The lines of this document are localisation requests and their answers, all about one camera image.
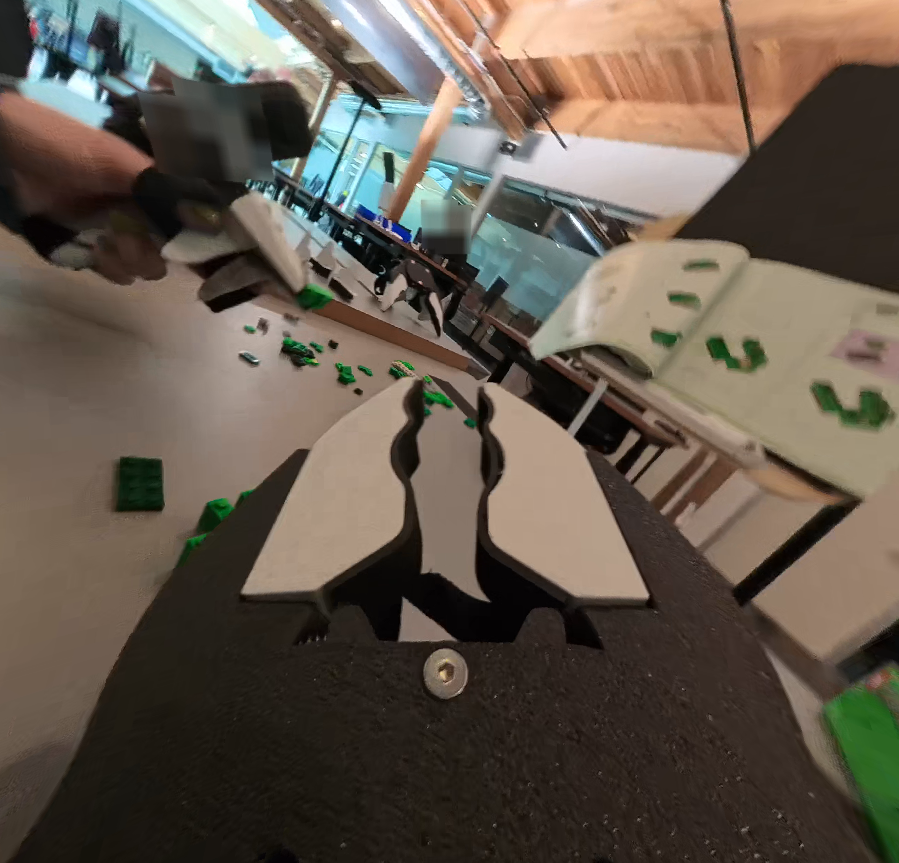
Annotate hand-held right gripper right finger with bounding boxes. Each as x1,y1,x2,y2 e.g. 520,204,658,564
476,383,652,607

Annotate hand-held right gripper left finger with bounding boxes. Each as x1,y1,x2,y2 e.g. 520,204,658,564
241,377,429,614

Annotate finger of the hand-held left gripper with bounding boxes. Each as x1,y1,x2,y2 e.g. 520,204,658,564
160,226,258,265
226,195,308,294

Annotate beige desk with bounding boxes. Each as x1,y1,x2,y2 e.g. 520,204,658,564
0,224,899,863

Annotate scatter of tiny green bricks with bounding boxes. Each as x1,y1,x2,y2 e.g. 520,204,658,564
242,322,480,432

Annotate large green studded brick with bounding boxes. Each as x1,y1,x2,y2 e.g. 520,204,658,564
115,456,167,513

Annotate open instruction booklet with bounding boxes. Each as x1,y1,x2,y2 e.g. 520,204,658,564
528,240,899,499

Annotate black booklet stand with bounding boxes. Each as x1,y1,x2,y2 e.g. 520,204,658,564
673,63,899,606

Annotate wooden post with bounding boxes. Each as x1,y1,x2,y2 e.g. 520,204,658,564
388,77,466,222

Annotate hanging black cable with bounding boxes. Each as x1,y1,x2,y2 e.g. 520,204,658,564
712,0,757,152

